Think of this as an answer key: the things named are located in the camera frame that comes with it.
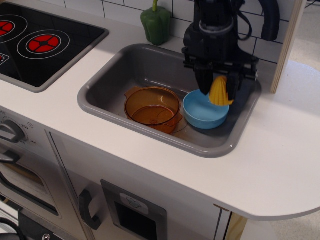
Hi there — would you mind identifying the wooden side panel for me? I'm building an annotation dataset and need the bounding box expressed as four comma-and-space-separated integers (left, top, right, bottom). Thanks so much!
270, 0, 307, 94

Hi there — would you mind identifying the grey sink basin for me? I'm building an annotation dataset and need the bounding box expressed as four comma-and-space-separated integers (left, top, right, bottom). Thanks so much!
77, 44, 262, 158

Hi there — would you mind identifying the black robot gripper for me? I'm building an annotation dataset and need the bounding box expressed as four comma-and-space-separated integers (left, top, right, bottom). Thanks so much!
182, 23, 259, 101

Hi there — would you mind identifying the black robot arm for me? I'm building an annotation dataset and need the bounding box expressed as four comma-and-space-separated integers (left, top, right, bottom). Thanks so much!
182, 0, 259, 106

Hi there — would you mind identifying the yellow toy corn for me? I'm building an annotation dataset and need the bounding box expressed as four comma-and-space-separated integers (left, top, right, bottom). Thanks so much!
208, 75, 234, 107

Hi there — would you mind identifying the grey oven knob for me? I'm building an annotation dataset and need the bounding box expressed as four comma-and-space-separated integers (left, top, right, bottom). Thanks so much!
0, 120, 26, 143

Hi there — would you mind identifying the light blue bowl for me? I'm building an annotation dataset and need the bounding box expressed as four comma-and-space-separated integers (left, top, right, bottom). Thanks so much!
182, 90, 230, 130

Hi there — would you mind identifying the black faucet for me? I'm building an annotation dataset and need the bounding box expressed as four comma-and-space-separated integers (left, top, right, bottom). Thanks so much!
183, 0, 280, 59

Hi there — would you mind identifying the black cable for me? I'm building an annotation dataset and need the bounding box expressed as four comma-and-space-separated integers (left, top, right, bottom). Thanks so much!
0, 216, 28, 240

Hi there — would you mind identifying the black toy stovetop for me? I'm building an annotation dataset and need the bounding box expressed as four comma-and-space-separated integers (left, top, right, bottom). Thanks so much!
0, 1, 109, 93

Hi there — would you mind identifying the black cabinet door handle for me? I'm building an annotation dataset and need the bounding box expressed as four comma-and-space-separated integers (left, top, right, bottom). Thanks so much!
78, 189, 101, 231

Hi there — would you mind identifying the grey ice dispenser panel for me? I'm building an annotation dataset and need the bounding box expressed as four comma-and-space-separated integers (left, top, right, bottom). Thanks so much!
100, 180, 168, 240

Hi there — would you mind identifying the green toy bell pepper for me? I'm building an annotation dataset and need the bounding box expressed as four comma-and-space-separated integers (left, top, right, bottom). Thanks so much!
140, 0, 171, 46

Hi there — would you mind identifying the grey oven door handle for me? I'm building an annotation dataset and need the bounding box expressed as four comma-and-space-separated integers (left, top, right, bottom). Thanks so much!
0, 150, 21, 164

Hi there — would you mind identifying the orange transparent pot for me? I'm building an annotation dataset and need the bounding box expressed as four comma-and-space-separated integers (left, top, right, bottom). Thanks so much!
124, 86, 183, 134

